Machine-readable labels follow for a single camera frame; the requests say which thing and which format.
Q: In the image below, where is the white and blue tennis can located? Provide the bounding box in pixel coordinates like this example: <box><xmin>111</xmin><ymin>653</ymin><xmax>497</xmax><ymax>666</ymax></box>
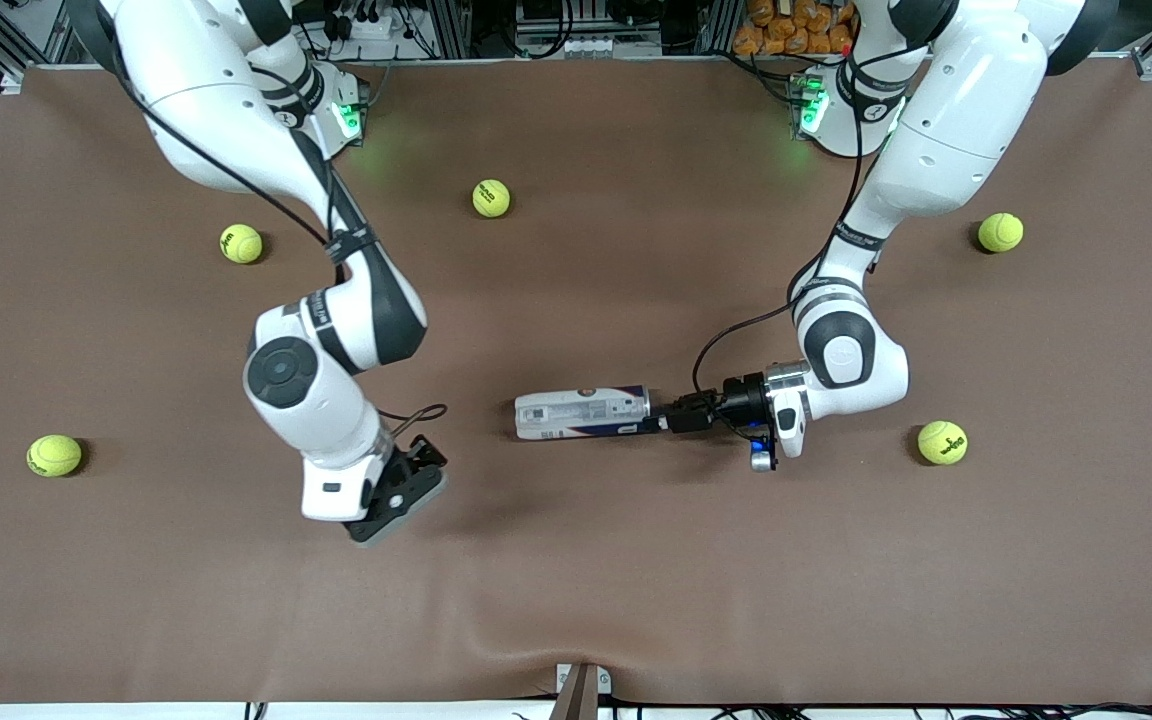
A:
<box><xmin>514</xmin><ymin>385</ymin><xmax>653</xmax><ymax>442</ymax></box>

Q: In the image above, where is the white connector block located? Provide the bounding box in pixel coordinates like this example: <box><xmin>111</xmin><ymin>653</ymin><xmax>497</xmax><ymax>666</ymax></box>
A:
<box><xmin>554</xmin><ymin>35</ymin><xmax>629</xmax><ymax>58</ymax></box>

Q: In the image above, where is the orange packaged items pile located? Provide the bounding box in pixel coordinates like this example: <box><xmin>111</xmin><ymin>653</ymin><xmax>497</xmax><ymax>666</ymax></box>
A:
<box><xmin>733</xmin><ymin>0</ymin><xmax>855</xmax><ymax>57</ymax></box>

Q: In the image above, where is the white power strip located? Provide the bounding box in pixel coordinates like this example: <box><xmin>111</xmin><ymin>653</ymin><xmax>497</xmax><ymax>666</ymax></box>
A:
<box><xmin>336</xmin><ymin>10</ymin><xmax>395</xmax><ymax>41</ymax></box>

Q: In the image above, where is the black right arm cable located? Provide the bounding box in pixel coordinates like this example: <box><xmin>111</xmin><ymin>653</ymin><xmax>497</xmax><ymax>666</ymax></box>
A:
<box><xmin>111</xmin><ymin>50</ymin><xmax>449</xmax><ymax>429</ymax></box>

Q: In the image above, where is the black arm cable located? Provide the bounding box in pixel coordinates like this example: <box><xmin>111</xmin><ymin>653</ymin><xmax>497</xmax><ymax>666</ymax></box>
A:
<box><xmin>692</xmin><ymin>40</ymin><xmax>937</xmax><ymax>396</ymax></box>
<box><xmin>111</xmin><ymin>50</ymin><xmax>449</xmax><ymax>429</ymax></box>

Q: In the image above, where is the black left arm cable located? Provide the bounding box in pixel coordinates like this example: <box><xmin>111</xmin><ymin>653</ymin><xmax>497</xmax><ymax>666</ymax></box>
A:
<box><xmin>692</xmin><ymin>40</ymin><xmax>937</xmax><ymax>396</ymax></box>

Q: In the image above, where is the grey table edge bracket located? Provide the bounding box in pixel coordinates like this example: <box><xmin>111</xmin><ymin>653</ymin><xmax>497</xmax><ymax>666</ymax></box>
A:
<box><xmin>551</xmin><ymin>662</ymin><xmax>614</xmax><ymax>720</ymax></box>

